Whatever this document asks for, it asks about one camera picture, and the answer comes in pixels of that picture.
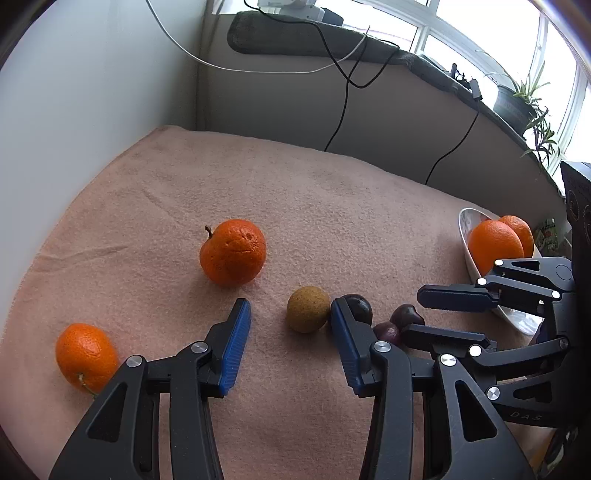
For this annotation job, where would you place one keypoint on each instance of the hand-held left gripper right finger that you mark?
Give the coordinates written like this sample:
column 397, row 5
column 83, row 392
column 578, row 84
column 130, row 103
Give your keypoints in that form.
column 346, row 344

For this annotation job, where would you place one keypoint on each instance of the large oval orange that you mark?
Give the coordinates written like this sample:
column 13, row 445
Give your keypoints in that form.
column 491, row 247

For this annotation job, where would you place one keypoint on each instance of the green spider plant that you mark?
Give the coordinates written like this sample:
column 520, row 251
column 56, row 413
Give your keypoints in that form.
column 542, row 134

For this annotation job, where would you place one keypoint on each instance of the white floral plate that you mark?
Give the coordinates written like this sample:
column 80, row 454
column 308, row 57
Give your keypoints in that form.
column 465, row 230

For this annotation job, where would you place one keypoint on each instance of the dark plum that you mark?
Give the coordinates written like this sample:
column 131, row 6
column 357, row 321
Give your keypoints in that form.
column 362, row 307

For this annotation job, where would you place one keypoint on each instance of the black power adapter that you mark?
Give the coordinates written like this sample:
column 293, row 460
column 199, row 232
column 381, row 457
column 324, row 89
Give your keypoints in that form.
column 332, row 17

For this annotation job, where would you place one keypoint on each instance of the small black inline adapter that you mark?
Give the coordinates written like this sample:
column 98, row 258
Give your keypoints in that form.
column 475, row 89

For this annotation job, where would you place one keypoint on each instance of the mandarin with stem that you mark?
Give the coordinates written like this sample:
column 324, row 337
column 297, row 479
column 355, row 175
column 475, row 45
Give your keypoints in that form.
column 233, row 251

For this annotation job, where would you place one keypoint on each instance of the brown kiwi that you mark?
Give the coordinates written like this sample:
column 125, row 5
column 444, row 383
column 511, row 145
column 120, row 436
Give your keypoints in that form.
column 307, row 308

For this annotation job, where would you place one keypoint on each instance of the white framed window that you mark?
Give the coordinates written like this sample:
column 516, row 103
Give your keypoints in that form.
column 461, row 27

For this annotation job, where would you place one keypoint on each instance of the small mandarin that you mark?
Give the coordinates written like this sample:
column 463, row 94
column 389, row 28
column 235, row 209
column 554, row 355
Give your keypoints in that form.
column 85, row 355

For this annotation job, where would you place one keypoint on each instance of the large round tangerine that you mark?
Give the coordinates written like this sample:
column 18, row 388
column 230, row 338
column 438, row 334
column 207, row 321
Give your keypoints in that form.
column 521, row 230

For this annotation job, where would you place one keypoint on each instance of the dark tablet device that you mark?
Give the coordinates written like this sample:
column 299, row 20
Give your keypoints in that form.
column 455, row 71

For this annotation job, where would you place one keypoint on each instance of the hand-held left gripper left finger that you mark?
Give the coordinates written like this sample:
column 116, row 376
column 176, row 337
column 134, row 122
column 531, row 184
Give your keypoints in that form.
column 235, row 346

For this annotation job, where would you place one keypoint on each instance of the white charger device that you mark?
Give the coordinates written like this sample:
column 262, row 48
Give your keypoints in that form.
column 295, row 8

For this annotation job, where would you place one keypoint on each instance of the green printed packet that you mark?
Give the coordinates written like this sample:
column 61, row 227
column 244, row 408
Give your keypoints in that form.
column 548, row 235

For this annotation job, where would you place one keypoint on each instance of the pink towel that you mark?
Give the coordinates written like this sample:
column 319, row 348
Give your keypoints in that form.
column 231, row 184

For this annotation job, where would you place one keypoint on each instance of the dark plant pot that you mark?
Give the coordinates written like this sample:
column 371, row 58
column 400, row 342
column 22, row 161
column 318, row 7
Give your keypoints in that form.
column 510, row 108

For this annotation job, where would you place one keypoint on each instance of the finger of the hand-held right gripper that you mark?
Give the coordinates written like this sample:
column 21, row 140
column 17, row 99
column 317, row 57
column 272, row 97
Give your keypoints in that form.
column 455, row 297
column 443, row 336

